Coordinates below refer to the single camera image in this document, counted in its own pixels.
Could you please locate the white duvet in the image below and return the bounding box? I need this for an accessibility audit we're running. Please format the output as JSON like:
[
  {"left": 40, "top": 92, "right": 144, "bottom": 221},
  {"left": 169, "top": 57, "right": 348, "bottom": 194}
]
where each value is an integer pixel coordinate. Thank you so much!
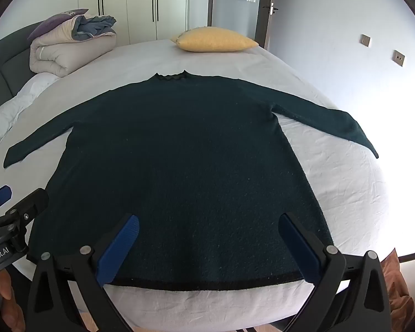
[{"left": 0, "top": 72, "right": 61, "bottom": 166}]

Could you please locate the yellow pillow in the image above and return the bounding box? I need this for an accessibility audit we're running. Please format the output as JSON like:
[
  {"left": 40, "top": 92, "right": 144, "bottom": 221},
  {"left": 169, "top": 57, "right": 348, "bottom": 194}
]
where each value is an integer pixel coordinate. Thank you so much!
[{"left": 170, "top": 27, "right": 260, "bottom": 53}]

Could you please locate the white wardrobe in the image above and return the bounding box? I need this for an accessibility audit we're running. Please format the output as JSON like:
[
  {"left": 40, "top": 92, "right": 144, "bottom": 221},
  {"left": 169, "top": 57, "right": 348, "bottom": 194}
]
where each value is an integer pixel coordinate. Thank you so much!
[{"left": 78, "top": 0, "right": 211, "bottom": 46}]

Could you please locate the blue-grey blanket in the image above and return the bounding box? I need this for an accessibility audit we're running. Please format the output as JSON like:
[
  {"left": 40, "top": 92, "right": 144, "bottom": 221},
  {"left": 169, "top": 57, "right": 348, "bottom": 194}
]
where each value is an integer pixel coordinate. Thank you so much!
[{"left": 71, "top": 14, "right": 117, "bottom": 41}]

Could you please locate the brown crumpled bag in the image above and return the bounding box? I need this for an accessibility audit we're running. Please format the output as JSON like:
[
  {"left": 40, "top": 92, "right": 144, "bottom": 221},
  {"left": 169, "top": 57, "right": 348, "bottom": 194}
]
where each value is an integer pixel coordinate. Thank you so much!
[{"left": 380, "top": 247, "right": 415, "bottom": 332}]

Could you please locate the white bed sheet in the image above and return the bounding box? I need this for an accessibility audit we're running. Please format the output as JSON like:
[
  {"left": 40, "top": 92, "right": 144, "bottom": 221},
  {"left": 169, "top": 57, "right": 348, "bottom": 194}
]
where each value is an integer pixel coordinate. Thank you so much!
[{"left": 0, "top": 38, "right": 392, "bottom": 332}]

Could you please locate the dark grey padded headboard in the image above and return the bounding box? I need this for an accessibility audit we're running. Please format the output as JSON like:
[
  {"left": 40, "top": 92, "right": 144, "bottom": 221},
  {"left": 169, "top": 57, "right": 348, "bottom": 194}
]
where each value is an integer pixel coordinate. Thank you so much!
[{"left": 0, "top": 21, "right": 45, "bottom": 119}]

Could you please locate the dark green sweater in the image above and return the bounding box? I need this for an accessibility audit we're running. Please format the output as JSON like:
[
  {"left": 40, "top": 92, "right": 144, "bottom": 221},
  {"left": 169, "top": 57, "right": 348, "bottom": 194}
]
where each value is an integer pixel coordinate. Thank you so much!
[{"left": 3, "top": 70, "right": 380, "bottom": 289}]

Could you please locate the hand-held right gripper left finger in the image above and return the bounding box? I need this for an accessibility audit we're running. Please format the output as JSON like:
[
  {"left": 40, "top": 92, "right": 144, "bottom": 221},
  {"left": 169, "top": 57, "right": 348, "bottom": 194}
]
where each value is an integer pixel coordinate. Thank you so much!
[{"left": 27, "top": 213, "right": 141, "bottom": 332}]

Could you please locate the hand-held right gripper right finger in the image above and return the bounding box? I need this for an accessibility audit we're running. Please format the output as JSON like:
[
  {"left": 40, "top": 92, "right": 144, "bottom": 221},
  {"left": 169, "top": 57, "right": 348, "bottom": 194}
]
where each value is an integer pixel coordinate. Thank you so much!
[{"left": 277, "top": 212, "right": 392, "bottom": 332}]

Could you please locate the person's left hand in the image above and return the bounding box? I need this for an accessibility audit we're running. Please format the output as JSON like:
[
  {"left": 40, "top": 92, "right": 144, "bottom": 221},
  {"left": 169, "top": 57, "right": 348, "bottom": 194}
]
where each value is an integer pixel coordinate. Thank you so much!
[{"left": 0, "top": 268, "right": 25, "bottom": 332}]

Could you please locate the purple pillow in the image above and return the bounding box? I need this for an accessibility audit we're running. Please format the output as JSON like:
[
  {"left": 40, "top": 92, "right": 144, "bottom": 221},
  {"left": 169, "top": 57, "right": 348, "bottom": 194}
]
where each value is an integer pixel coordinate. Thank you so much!
[{"left": 28, "top": 9, "right": 89, "bottom": 40}]

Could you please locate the folded beige quilt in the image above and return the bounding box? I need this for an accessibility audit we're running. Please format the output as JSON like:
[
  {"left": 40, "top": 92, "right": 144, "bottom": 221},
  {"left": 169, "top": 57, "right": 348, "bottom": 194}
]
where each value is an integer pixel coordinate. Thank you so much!
[{"left": 29, "top": 17, "right": 117, "bottom": 77}]

